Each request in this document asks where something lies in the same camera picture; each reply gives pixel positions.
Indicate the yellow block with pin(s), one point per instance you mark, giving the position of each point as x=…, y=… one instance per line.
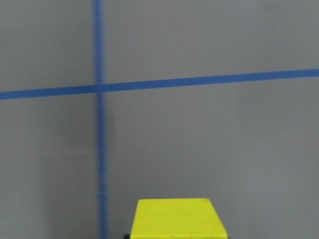
x=179, y=218

